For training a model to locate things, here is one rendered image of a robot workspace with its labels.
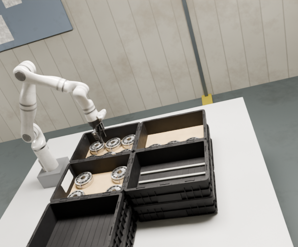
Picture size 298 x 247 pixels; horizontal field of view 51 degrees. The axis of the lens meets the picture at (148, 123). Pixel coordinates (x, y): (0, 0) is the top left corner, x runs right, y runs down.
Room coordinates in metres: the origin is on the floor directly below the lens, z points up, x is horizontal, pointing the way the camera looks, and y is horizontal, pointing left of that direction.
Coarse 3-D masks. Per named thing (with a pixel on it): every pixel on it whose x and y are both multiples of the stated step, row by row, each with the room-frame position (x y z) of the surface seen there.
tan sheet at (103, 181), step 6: (96, 174) 1.47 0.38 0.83; (102, 174) 1.45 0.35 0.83; (108, 174) 1.43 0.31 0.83; (96, 180) 1.42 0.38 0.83; (102, 180) 1.40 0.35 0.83; (108, 180) 1.38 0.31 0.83; (90, 186) 1.39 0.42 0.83; (96, 186) 1.37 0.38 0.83; (102, 186) 1.35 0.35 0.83; (108, 186) 1.33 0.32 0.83; (84, 192) 1.36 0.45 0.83; (90, 192) 1.34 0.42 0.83; (96, 192) 1.32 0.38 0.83; (102, 192) 1.30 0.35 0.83
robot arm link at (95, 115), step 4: (92, 112) 1.56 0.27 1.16; (96, 112) 1.58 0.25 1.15; (100, 112) 1.59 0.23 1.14; (104, 112) 1.58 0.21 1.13; (88, 116) 1.56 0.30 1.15; (92, 116) 1.56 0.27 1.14; (96, 116) 1.56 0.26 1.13; (100, 116) 1.54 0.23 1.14; (104, 116) 1.56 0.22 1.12; (88, 120) 1.56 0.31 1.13; (92, 120) 1.55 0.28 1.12; (100, 120) 1.53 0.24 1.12
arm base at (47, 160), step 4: (44, 148) 1.73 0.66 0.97; (48, 148) 1.76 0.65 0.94; (36, 152) 1.72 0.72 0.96; (40, 152) 1.72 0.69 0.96; (44, 152) 1.72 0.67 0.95; (48, 152) 1.74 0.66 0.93; (40, 156) 1.72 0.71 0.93; (44, 156) 1.72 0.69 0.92; (48, 156) 1.73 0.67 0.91; (52, 156) 1.75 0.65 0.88; (40, 160) 1.73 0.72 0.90; (44, 160) 1.72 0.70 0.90; (48, 160) 1.72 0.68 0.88; (52, 160) 1.74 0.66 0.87; (56, 160) 1.77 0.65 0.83; (40, 164) 1.74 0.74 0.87; (44, 164) 1.72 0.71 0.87; (48, 164) 1.72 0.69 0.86; (52, 164) 1.73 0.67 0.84; (56, 164) 1.74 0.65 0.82; (44, 168) 1.74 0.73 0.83; (48, 168) 1.72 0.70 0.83; (52, 168) 1.72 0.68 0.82
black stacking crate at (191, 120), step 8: (200, 112) 1.58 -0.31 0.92; (160, 120) 1.65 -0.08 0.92; (168, 120) 1.64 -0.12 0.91; (176, 120) 1.63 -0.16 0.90; (184, 120) 1.61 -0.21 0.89; (192, 120) 1.60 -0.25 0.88; (200, 120) 1.58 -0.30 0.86; (144, 128) 1.67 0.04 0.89; (152, 128) 1.67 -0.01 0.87; (160, 128) 1.66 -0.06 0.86; (168, 128) 1.64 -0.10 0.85; (176, 128) 1.63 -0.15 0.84; (144, 136) 1.62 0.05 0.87; (208, 136) 1.46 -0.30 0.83; (144, 144) 1.58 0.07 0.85; (208, 144) 1.37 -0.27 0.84; (208, 152) 1.32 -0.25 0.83
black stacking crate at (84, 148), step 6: (126, 126) 1.72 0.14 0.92; (132, 126) 1.71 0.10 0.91; (108, 132) 1.76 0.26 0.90; (114, 132) 1.75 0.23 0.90; (120, 132) 1.74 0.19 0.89; (126, 132) 1.72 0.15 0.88; (132, 132) 1.71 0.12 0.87; (84, 138) 1.78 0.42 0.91; (90, 138) 1.80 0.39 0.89; (102, 138) 1.78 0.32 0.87; (108, 138) 1.76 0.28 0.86; (120, 138) 1.74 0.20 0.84; (84, 144) 1.75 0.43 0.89; (90, 144) 1.80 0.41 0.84; (78, 150) 1.66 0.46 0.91; (84, 150) 1.71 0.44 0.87; (78, 156) 1.63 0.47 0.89; (84, 156) 1.68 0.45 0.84
